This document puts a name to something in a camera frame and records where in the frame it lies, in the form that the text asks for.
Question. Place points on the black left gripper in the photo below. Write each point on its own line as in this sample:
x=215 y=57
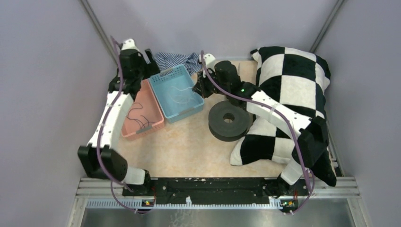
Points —
x=151 y=68

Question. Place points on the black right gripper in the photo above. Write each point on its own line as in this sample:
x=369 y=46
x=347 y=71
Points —
x=200 y=86

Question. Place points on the black cable spool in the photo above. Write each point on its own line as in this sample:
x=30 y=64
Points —
x=228 y=122

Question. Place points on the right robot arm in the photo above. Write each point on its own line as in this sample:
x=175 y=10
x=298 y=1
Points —
x=308 y=133

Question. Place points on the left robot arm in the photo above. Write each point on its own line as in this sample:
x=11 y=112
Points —
x=100 y=157

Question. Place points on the blue white striped cloth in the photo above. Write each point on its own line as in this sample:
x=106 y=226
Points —
x=170 y=60

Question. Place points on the blue perforated plastic basket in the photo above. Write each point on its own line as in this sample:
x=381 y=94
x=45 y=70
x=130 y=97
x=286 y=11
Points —
x=173 y=90

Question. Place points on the pink perforated plastic basket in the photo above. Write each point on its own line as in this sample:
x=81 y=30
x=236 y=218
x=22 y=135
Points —
x=145 y=116

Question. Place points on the black white checkered pillow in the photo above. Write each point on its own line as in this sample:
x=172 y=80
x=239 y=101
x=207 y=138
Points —
x=297 y=80

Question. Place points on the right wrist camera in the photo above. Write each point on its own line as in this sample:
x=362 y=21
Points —
x=209 y=60

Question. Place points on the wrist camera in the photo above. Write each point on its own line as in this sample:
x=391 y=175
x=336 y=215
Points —
x=128 y=44
x=209 y=60

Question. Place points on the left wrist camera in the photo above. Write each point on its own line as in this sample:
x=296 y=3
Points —
x=128 y=44

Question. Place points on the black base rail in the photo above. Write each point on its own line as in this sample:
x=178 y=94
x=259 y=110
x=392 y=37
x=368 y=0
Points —
x=215 y=191

